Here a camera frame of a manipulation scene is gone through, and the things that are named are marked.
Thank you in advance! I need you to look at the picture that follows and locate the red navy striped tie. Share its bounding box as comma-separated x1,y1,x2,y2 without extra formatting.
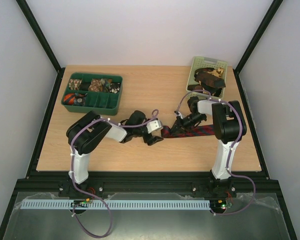
160,124,215,139

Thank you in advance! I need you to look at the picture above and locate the light blue cable duct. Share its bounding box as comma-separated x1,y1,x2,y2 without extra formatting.
20,199,211,211

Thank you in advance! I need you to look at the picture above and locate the rolled tie grey patterned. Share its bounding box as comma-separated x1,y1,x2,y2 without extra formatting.
73,93,88,107

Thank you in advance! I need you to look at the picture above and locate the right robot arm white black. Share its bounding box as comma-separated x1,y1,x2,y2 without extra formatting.
169,96,247,196

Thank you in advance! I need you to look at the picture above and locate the rolled tie brown white pattern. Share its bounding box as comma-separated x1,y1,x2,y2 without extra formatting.
68,78,83,91

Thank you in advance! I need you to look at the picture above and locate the rolled tie red orange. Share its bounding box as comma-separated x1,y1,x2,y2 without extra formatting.
62,93,77,106

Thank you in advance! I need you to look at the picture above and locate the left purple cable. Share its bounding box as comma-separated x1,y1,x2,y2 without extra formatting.
69,108,159,238

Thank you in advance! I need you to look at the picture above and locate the rolled tie orange brown pattern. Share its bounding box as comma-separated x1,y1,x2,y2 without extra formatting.
88,78,103,92

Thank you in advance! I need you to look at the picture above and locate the light green plastic basket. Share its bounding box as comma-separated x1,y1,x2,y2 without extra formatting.
185,56,228,99

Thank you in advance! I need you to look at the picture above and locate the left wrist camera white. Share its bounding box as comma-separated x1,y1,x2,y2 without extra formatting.
146,120,163,134

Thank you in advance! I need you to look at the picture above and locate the black aluminium frame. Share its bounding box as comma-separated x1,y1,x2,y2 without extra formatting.
0,0,297,240

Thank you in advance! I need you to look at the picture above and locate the purple cable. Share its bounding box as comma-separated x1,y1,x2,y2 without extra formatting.
69,108,159,238
174,90,257,216

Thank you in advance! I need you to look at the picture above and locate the green compartment tray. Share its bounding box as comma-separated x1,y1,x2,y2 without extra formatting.
61,72,123,116

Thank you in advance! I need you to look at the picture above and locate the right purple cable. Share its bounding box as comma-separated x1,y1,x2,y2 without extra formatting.
174,90,257,216

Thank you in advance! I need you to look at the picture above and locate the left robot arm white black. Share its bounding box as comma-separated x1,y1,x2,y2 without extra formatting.
66,109,163,185

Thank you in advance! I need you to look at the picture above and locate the rolled tie teal brown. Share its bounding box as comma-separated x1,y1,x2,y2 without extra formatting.
100,78,113,93

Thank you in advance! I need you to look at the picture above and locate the pile of brown ties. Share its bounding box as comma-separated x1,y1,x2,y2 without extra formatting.
187,67,226,97

